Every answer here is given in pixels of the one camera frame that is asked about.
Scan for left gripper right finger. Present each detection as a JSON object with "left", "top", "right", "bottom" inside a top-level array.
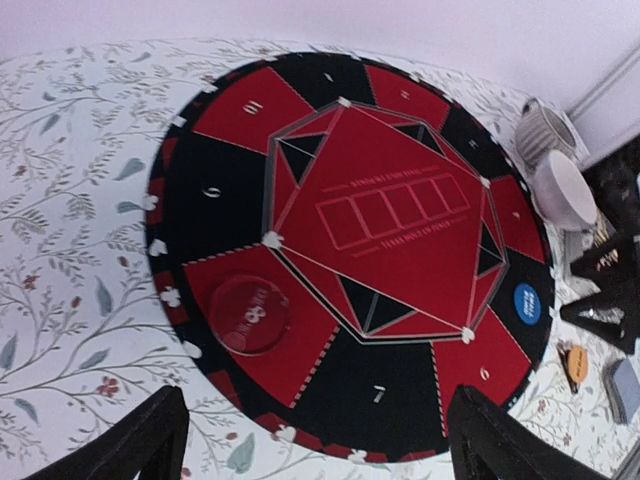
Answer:
[{"left": 447, "top": 385, "right": 603, "bottom": 480}]

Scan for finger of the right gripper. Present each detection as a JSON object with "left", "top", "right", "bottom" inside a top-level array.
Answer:
[
  {"left": 560, "top": 292, "right": 639, "bottom": 355},
  {"left": 572, "top": 232, "right": 639, "bottom": 280}
]

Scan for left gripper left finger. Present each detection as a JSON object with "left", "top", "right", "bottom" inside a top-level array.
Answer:
[{"left": 29, "top": 386, "right": 189, "bottom": 480}]

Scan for orange big blind button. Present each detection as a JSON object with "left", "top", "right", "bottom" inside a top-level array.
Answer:
[{"left": 567, "top": 346, "right": 589, "bottom": 386}]

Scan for blue small blind button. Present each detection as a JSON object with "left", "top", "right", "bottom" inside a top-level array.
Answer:
[{"left": 513, "top": 283, "right": 541, "bottom": 326}]

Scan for clear red dealer button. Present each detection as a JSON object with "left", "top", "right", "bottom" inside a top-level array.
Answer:
[{"left": 207, "top": 274, "right": 291, "bottom": 356}]

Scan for aluminium poker chip case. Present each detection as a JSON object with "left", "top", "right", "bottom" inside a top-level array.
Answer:
[{"left": 585, "top": 140, "right": 639, "bottom": 287}]

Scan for black triangular all-in marker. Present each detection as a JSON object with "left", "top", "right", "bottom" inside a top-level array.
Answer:
[{"left": 556, "top": 341, "right": 572, "bottom": 367}]

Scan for white ceramic bowl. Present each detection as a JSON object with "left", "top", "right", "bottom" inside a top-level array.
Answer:
[{"left": 531, "top": 150, "right": 598, "bottom": 231}]

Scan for grey striped ceramic mug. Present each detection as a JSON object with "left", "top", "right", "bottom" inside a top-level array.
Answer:
[{"left": 514, "top": 97, "right": 577, "bottom": 169}]

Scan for round red black poker mat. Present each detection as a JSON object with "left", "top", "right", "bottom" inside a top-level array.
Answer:
[{"left": 146, "top": 52, "right": 555, "bottom": 463}]

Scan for right aluminium frame post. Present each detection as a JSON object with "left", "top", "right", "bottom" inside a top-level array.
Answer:
[{"left": 567, "top": 42, "right": 640, "bottom": 119}]

